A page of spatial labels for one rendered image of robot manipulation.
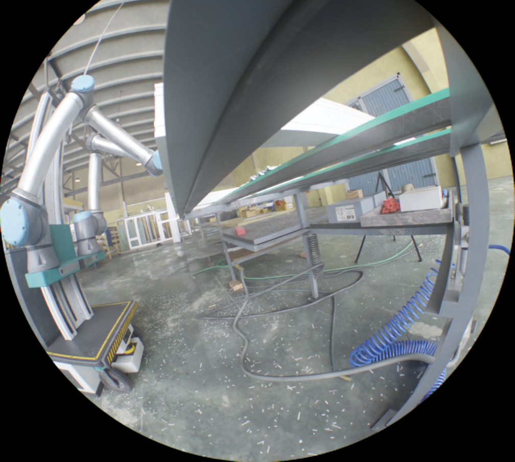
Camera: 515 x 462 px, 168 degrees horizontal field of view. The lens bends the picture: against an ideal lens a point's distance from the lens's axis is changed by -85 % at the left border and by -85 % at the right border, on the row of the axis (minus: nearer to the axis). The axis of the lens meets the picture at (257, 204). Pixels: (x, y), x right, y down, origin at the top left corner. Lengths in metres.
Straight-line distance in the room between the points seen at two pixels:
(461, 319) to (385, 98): 6.97
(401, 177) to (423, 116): 6.51
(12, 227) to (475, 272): 1.03
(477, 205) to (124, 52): 9.59
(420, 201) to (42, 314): 1.81
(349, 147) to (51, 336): 1.46
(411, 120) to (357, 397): 0.85
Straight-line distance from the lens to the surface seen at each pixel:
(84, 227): 1.28
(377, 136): 0.27
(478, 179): 0.26
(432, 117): 0.25
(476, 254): 0.28
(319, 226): 1.05
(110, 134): 0.97
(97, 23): 8.81
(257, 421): 0.85
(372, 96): 7.33
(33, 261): 0.92
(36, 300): 1.27
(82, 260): 1.13
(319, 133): 0.27
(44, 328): 1.29
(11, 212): 0.77
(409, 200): 0.73
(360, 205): 0.85
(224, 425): 0.88
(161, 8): 8.25
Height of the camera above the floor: 0.78
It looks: level
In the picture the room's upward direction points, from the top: 13 degrees counter-clockwise
